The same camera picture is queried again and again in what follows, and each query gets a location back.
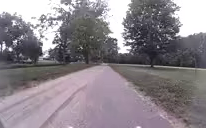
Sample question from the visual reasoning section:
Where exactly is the large green tree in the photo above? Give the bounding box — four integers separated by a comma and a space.
121, 0, 183, 69

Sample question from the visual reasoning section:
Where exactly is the dark leafy tree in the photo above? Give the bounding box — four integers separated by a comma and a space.
38, 0, 75, 64

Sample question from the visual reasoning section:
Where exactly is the tall green tree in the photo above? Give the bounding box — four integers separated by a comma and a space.
68, 0, 113, 65

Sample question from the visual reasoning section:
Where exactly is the grass verge with trees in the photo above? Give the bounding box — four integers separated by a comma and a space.
0, 59, 100, 99

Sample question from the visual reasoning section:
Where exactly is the grass field with side path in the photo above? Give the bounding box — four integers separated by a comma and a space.
109, 63, 206, 128

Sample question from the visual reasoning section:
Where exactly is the dark green tree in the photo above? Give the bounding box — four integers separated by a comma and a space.
0, 11, 44, 64

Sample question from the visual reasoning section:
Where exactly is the wood of distant trees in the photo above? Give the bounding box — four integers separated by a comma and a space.
104, 30, 206, 70

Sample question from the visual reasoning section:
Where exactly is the grey asphalt path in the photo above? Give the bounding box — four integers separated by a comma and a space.
0, 64, 179, 128

